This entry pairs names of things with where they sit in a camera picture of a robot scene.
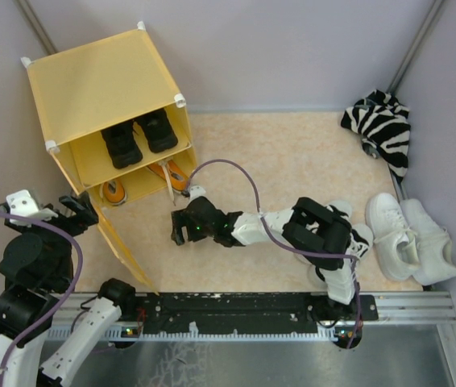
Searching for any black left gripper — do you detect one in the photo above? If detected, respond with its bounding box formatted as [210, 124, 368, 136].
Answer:
[6, 189, 98, 285]

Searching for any yellow cabinet door panel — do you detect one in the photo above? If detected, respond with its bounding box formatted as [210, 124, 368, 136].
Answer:
[91, 199, 160, 295]

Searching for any orange sneaker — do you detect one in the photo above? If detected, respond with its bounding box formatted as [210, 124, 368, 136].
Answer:
[147, 158, 189, 201]
[99, 178, 127, 206]

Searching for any black shoe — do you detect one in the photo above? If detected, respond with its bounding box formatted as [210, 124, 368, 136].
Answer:
[135, 109, 178, 153]
[101, 121, 143, 169]

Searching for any black white sneaker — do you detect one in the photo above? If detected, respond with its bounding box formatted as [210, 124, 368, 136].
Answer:
[325, 200, 353, 221]
[306, 223, 374, 289]

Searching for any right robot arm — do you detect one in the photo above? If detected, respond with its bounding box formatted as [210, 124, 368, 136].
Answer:
[171, 195, 359, 319]

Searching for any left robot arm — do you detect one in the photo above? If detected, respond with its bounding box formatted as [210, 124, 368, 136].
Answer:
[0, 189, 98, 386]

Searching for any yellow shoe cabinet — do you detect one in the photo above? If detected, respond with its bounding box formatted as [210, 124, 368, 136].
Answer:
[20, 20, 198, 209]

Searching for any zebra striped cloth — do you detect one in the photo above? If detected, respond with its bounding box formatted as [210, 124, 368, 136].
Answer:
[340, 89, 411, 181]

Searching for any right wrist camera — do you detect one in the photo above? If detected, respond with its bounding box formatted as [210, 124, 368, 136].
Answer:
[181, 185, 206, 201]

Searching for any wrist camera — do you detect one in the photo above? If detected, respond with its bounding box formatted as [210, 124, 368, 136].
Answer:
[6, 189, 58, 221]
[181, 185, 206, 201]

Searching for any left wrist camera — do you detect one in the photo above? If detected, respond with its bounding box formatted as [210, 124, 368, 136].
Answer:
[6, 189, 58, 221]

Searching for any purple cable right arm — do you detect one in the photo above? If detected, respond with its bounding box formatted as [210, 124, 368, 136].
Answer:
[187, 160, 361, 347]

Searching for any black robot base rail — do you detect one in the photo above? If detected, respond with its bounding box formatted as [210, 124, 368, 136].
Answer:
[111, 293, 379, 348]

